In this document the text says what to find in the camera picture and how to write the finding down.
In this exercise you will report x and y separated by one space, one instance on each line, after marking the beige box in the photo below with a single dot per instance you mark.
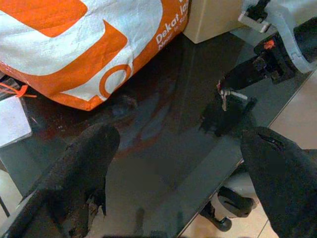
210 17

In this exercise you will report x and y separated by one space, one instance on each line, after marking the black chair caster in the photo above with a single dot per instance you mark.
235 203

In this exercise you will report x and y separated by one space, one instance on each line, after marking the white box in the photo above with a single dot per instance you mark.
12 119

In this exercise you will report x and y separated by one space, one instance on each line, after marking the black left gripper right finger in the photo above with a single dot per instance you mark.
280 178

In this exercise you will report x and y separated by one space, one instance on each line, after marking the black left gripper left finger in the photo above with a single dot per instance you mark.
81 161

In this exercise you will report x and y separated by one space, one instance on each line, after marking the orange and white bag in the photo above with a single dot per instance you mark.
74 42

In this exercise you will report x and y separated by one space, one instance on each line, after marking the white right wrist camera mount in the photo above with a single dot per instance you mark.
284 27

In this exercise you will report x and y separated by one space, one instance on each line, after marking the orange zip tie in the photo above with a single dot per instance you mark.
21 91

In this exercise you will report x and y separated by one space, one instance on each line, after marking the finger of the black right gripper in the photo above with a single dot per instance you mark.
241 75

